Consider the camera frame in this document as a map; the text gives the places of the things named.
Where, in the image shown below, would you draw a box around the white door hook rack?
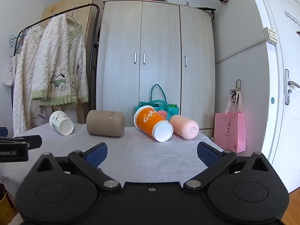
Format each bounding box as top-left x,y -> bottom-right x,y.
284,11 -> 300,27

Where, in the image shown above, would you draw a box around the white green-print paper cup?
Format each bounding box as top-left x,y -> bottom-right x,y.
49,111 -> 74,136

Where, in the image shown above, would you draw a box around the teal tote bag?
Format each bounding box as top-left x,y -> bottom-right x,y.
135,84 -> 179,127

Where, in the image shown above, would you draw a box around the wire clothes hangers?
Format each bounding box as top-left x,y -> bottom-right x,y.
9,34 -> 26,55

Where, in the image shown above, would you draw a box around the black clothes rack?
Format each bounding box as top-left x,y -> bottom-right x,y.
17,3 -> 101,125

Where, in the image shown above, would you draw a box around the white fluffy robe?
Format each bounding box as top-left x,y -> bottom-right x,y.
12,25 -> 51,137

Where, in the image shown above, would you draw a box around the black item on wardrobe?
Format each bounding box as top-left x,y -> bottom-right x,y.
194,6 -> 217,20

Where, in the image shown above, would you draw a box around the taupe plastic cup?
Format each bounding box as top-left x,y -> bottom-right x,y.
86,110 -> 126,138

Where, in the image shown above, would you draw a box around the white door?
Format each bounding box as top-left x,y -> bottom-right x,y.
246,0 -> 300,194

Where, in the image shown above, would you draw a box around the white tote bag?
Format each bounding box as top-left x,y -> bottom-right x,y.
2,54 -> 18,89

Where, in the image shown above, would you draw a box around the beige wall switch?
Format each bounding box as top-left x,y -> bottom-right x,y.
262,27 -> 279,44

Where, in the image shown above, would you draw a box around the white green-trim fluffy jacket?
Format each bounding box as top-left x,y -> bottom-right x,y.
30,13 -> 89,109

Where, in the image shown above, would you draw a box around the yellow container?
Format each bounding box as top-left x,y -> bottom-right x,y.
0,189 -> 17,225

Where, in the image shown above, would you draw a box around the silver door handle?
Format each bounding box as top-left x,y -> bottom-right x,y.
284,69 -> 300,106

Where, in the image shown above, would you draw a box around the black cable loop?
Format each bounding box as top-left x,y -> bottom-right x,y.
230,79 -> 242,104

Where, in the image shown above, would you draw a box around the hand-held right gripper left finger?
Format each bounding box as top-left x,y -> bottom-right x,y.
30,142 -> 121,191

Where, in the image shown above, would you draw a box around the pink plastic cup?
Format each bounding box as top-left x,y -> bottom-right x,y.
169,115 -> 200,140

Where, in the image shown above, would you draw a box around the orange paper cup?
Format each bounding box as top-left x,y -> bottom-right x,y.
133,105 -> 174,143

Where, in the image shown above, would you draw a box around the pink paper bag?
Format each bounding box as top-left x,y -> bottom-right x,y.
213,90 -> 246,153

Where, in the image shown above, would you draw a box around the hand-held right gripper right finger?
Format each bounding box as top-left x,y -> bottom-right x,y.
183,142 -> 276,191

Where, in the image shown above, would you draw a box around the grey three-door wardrobe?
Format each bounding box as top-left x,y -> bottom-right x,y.
95,0 -> 216,131

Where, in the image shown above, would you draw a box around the white textured tablecloth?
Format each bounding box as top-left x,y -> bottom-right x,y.
0,122 -> 226,194

